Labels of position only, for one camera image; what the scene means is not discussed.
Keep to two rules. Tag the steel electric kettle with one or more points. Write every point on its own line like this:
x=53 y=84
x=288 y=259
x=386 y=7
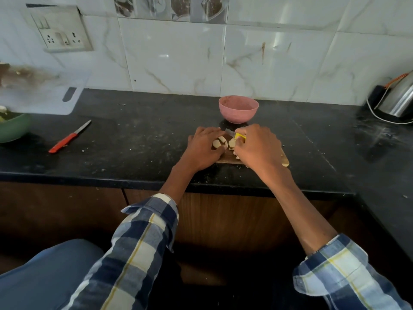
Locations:
x=400 y=96

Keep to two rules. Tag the wooden cutting board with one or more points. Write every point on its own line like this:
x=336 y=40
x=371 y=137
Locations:
x=229 y=157

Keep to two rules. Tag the person's right fingers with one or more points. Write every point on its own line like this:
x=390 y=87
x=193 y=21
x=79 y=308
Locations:
x=242 y=147

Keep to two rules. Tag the green bowl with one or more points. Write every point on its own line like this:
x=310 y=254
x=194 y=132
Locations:
x=13 y=127

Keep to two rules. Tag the person's right hand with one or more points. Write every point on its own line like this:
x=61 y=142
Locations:
x=261 y=148

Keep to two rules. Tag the pink plastic bowl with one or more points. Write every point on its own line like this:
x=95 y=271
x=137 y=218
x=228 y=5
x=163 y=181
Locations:
x=238 y=109

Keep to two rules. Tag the person's right forearm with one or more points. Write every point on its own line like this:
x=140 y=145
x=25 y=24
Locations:
x=319 y=242

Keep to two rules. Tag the wall switch socket plate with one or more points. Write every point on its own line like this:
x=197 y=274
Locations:
x=61 y=28

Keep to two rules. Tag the person's left thumb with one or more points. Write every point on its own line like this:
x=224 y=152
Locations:
x=218 y=152

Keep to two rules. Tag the person's left hand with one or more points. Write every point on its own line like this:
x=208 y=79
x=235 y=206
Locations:
x=197 y=153

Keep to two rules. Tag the white plastic cutting board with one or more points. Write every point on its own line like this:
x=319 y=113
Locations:
x=38 y=93

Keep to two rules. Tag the wooden cabinet front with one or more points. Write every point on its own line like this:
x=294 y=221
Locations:
x=226 y=219

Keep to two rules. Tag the pale cut food piece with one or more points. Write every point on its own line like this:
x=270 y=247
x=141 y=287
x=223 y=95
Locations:
x=236 y=154
x=222 y=139
x=231 y=143
x=216 y=143

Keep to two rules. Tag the person's blue trouser leg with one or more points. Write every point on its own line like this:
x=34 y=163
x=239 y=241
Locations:
x=48 y=274

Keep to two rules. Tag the person's left forearm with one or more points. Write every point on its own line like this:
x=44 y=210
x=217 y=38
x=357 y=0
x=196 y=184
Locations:
x=151 y=242

